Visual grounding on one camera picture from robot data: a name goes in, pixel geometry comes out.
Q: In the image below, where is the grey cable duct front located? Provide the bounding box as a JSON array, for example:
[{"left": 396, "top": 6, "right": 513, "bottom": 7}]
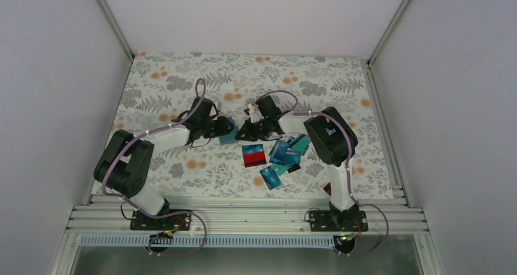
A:
[{"left": 79, "top": 234, "right": 334, "bottom": 249}]

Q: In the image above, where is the floral patterned table mat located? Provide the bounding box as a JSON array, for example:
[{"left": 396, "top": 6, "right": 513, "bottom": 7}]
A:
[{"left": 112, "top": 52, "right": 394, "bottom": 199}]

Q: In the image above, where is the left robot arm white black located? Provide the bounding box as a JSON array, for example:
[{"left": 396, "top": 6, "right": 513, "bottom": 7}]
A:
[{"left": 93, "top": 96, "right": 235, "bottom": 229}]

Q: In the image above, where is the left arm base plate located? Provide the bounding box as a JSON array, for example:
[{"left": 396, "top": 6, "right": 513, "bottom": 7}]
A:
[{"left": 129, "top": 211, "right": 191, "bottom": 231}]

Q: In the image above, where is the aluminium rail base front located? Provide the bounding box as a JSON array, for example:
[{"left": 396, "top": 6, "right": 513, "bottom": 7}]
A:
[{"left": 66, "top": 196, "right": 429, "bottom": 235}]

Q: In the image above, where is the blue card middle right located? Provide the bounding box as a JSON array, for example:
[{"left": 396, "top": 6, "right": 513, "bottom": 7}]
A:
[{"left": 269, "top": 140, "right": 301, "bottom": 168}]

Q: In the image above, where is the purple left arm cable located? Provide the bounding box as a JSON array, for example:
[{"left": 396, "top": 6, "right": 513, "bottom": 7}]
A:
[{"left": 101, "top": 77, "right": 209, "bottom": 259}]

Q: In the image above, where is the red card black stripe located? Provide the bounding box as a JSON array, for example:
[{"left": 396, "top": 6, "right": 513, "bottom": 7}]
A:
[{"left": 323, "top": 182, "right": 332, "bottom": 196}]

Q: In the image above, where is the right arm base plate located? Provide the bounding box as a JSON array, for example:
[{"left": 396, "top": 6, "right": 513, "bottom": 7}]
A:
[{"left": 306, "top": 210, "right": 369, "bottom": 232}]

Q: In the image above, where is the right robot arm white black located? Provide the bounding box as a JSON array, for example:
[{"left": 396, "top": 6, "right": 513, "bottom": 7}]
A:
[{"left": 236, "top": 96, "right": 359, "bottom": 230}]

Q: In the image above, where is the teal leather card holder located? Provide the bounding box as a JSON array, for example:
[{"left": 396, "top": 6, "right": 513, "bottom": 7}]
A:
[{"left": 218, "top": 117, "right": 239, "bottom": 145}]

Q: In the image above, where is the aluminium frame post left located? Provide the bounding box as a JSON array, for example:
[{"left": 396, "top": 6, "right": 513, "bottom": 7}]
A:
[{"left": 96, "top": 0, "right": 135, "bottom": 62}]

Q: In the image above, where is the aluminium frame post right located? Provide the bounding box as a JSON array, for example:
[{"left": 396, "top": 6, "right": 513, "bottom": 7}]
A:
[{"left": 367, "top": 0, "right": 413, "bottom": 67}]

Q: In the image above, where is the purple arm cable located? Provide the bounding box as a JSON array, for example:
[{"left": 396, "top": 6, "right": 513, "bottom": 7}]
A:
[
  {"left": 254, "top": 90, "right": 391, "bottom": 258},
  {"left": 101, "top": 77, "right": 209, "bottom": 259}
]

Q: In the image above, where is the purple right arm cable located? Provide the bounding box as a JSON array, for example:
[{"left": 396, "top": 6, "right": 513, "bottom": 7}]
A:
[{"left": 254, "top": 90, "right": 391, "bottom": 258}]

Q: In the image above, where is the small black card piece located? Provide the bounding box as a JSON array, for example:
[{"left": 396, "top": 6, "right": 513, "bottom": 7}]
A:
[{"left": 287, "top": 163, "right": 301, "bottom": 173}]

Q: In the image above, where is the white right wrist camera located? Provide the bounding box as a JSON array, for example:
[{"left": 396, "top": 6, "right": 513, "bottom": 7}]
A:
[{"left": 244, "top": 104, "right": 260, "bottom": 123}]

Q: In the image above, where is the teal card centre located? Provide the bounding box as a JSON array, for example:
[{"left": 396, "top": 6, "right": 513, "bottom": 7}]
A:
[{"left": 270, "top": 163, "right": 290, "bottom": 176}]

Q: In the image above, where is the teal green card right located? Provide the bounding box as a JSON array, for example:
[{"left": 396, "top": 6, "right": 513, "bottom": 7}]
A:
[{"left": 288, "top": 134, "right": 311, "bottom": 155}]

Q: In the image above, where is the aluminium frame post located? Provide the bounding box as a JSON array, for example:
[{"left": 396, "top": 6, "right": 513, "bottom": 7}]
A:
[
  {"left": 96, "top": 0, "right": 135, "bottom": 62},
  {"left": 367, "top": 0, "right": 413, "bottom": 67}
]

